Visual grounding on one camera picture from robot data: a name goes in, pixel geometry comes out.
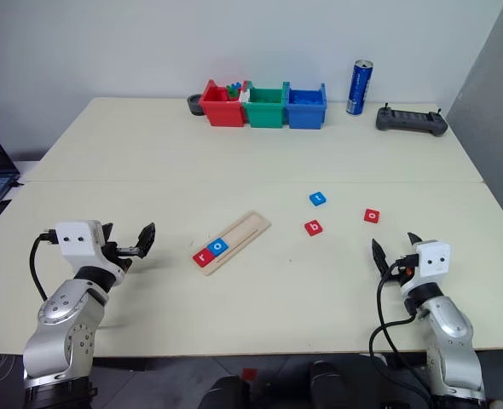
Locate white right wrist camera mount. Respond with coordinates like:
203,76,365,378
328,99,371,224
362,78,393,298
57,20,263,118
408,239,454,296

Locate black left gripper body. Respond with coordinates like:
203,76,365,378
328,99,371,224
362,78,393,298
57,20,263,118
100,240,145,278

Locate red plastic bin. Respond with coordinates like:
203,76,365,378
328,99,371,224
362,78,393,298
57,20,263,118
199,78,248,128

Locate blue letter tile o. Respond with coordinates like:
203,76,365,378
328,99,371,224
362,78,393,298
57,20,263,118
205,238,229,258

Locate blue plastic bin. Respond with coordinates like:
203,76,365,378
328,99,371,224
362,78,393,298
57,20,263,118
284,82,329,130

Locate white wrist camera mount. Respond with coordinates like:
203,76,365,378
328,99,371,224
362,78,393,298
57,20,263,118
408,239,454,296
54,219,124,278

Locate green plastic bin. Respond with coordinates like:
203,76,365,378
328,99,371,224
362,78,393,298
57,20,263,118
241,80,291,129

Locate black round holder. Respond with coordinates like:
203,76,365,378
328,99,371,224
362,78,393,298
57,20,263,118
186,94,206,118

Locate wooden letter tray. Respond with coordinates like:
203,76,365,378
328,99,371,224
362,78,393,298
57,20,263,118
190,210,273,278

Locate red letter tile r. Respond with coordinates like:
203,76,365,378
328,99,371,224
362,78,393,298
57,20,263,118
192,249,216,269

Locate grey handheld controller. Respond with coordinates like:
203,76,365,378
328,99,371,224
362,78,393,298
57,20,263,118
375,103,450,138

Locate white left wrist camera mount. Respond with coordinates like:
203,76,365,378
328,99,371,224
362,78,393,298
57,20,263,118
54,219,124,278

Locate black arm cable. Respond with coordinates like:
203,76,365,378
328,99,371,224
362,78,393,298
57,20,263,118
29,228,59,302
368,254,437,398

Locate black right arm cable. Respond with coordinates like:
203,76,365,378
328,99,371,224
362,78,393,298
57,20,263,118
368,254,437,398

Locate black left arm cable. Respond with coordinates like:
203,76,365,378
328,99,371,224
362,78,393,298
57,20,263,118
29,228,59,302

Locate blue drink can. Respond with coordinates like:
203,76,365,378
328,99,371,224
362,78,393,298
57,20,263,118
345,59,375,117

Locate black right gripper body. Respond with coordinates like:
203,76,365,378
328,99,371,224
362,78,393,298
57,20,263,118
385,253,419,287

